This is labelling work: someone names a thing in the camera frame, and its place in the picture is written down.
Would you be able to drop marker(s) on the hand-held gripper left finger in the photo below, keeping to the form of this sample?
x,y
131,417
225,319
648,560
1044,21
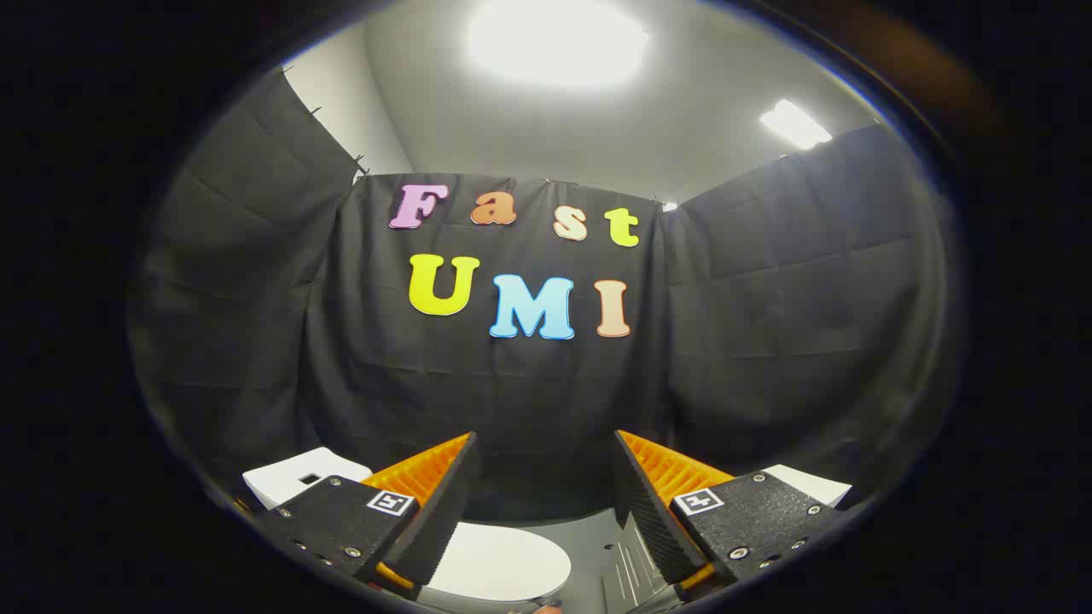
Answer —
x,y
439,512

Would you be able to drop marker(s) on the white toilet tank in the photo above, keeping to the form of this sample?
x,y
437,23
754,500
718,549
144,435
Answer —
x,y
281,482

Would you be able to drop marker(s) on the white drawer cabinet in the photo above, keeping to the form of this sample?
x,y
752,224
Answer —
x,y
810,486

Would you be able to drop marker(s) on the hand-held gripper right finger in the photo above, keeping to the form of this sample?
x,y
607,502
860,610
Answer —
x,y
653,520

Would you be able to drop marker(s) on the white toilet lid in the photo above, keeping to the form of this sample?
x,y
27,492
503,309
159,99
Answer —
x,y
503,563

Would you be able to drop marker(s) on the black backdrop cloth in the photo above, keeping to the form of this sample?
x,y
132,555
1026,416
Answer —
x,y
529,392

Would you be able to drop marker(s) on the large round ceiling light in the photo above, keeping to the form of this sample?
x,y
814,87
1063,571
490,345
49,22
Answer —
x,y
554,43

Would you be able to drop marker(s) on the small rectangular ceiling light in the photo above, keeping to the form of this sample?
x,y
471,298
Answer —
x,y
795,124

